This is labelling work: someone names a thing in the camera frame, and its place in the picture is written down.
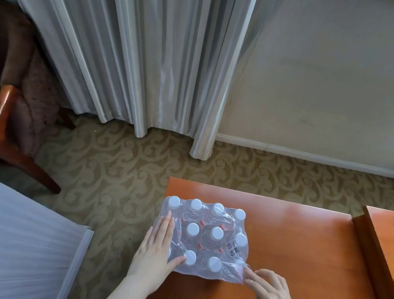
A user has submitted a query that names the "person's left forearm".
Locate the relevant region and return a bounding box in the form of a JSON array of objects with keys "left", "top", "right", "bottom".
[{"left": 97, "top": 272, "right": 155, "bottom": 299}]

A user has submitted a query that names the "white pleated curtain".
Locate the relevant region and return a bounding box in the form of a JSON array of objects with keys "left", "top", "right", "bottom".
[{"left": 0, "top": 0, "right": 288, "bottom": 169}]

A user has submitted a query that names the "white baseboard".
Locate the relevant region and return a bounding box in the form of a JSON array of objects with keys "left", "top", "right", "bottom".
[{"left": 213, "top": 132, "right": 394, "bottom": 179}]

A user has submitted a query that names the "shrink-wrapped pack of water bottles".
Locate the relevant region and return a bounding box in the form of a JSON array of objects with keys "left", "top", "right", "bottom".
[{"left": 148, "top": 193, "right": 256, "bottom": 285}]

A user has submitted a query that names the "white bed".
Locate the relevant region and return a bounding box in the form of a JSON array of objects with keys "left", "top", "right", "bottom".
[{"left": 0, "top": 168, "right": 101, "bottom": 299}]

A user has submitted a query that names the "person's left hand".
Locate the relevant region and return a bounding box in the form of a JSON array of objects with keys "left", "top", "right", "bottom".
[{"left": 124, "top": 206, "right": 193, "bottom": 299}]

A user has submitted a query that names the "brown upholstered wooden armchair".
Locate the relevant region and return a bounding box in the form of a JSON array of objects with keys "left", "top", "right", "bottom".
[{"left": 0, "top": 0, "right": 92, "bottom": 197}]

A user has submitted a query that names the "large orange wooden table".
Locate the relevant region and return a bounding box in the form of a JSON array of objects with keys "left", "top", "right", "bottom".
[{"left": 137, "top": 175, "right": 394, "bottom": 299}]

